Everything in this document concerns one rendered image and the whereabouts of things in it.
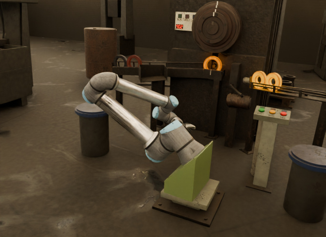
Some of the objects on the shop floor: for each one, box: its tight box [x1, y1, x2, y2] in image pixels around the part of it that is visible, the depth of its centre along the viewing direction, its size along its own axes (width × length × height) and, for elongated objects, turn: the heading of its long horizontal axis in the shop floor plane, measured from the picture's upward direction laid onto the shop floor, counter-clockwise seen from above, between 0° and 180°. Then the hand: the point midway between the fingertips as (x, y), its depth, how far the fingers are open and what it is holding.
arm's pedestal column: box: [152, 190, 225, 227], centre depth 209 cm, size 40×40×8 cm
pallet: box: [267, 75, 297, 109], centre depth 476 cm, size 120×82×44 cm
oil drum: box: [84, 27, 117, 79], centre depth 553 cm, size 59×59×89 cm
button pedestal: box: [245, 105, 291, 193], centre depth 223 cm, size 16×24×62 cm, turn 58°
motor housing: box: [224, 93, 252, 148], centre depth 290 cm, size 13×22×54 cm, turn 58°
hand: (188, 135), depth 212 cm, fingers open, 14 cm apart
